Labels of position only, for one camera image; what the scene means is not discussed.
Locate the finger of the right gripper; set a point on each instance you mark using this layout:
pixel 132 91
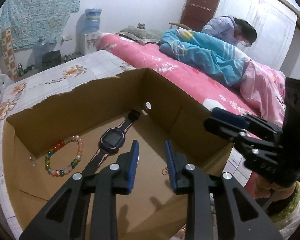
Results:
pixel 240 117
pixel 250 132

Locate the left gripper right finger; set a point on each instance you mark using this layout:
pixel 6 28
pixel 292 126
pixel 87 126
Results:
pixel 218 207

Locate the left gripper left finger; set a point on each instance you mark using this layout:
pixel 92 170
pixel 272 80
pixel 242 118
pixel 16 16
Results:
pixel 64 216

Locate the pink strap smart watch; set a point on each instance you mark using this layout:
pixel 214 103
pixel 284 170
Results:
pixel 110 143

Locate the gold butterfly charms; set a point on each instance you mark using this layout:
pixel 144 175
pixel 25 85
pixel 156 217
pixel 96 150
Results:
pixel 165 172

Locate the red floral bed blanket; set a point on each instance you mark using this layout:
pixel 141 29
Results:
pixel 198 85

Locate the pink quilt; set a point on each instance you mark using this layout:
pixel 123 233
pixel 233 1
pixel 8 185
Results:
pixel 263 89

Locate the blue quilt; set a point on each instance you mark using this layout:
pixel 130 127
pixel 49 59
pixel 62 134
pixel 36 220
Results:
pixel 219 60

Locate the brown cardboard box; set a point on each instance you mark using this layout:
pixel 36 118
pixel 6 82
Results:
pixel 87 128

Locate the person in lilac jacket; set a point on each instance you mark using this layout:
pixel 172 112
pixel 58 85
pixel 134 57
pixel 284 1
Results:
pixel 231 30

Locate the dark red door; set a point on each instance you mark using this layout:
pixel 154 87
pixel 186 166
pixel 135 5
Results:
pixel 197 13

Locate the blue water jug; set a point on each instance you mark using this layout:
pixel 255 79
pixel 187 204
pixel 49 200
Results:
pixel 92 20

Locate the teal patterned wall cloth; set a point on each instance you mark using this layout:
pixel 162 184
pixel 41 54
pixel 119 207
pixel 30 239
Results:
pixel 29 20

